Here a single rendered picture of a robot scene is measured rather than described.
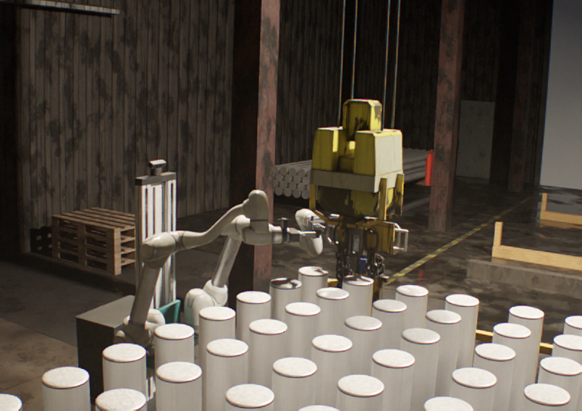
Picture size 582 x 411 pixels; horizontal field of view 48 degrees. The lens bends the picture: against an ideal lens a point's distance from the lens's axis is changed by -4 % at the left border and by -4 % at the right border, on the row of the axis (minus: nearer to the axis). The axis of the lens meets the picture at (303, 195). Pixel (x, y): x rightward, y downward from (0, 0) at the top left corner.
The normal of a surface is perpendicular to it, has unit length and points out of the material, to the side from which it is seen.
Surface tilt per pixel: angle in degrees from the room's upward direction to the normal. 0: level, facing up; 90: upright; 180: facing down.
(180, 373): 2
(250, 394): 2
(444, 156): 90
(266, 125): 90
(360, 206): 90
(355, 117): 90
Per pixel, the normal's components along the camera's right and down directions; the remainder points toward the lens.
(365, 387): 0.07, -0.97
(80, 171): 0.86, 0.12
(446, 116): -0.51, 0.12
